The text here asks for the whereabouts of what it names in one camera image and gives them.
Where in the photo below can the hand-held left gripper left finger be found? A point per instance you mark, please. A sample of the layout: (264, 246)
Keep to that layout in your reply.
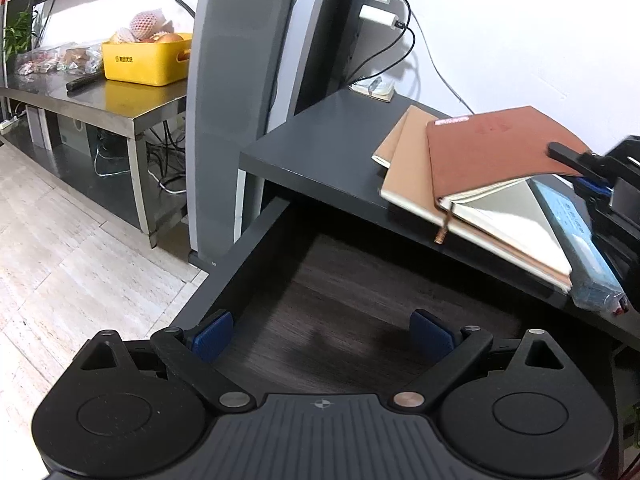
(214, 336)

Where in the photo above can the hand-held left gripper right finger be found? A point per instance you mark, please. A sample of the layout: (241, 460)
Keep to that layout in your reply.
(429, 335)

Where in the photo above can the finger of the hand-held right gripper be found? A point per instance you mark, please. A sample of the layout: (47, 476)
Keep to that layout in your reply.
(575, 157)
(592, 188)

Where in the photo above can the brown leather notebook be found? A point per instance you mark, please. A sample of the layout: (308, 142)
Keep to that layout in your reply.
(480, 150)

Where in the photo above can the dark desk drawer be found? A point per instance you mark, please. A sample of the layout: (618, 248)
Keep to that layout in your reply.
(325, 300)

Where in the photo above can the blue wrapped box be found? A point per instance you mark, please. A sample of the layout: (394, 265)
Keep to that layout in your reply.
(575, 232)

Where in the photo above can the large tan notebook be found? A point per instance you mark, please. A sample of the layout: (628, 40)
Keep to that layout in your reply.
(410, 170)

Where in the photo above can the small tan notebook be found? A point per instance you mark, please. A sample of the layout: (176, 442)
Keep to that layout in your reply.
(387, 151)

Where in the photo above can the small wrapped notepad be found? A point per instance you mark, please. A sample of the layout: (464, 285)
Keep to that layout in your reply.
(372, 90)

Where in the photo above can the dark grey desk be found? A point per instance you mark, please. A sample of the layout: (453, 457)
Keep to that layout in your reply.
(325, 140)

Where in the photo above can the grey box under table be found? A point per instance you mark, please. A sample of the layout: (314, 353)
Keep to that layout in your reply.
(74, 134)

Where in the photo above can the steel table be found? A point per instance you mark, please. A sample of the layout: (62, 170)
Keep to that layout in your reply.
(125, 106)

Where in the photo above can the grey curved column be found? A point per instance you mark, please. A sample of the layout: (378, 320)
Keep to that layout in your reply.
(230, 85)

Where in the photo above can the yellow plastic basket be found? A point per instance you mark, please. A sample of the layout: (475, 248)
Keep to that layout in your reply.
(140, 66)

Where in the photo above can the black remote control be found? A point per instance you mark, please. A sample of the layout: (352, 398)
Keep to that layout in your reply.
(82, 83)

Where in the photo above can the white power strip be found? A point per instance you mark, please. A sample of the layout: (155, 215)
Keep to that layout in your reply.
(9, 126)

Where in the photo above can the orange fruit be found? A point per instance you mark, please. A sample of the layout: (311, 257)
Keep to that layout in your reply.
(169, 37)

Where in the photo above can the small fruit in foam net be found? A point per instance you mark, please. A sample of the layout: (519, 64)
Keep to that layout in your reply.
(122, 36)

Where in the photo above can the clear plastic snack bags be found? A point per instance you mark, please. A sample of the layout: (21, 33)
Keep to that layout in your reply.
(60, 59)

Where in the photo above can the large fruit in foam net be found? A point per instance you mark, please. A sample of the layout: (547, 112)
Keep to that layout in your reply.
(146, 22)

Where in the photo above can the green plant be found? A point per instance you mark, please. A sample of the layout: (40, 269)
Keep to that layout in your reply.
(19, 35)

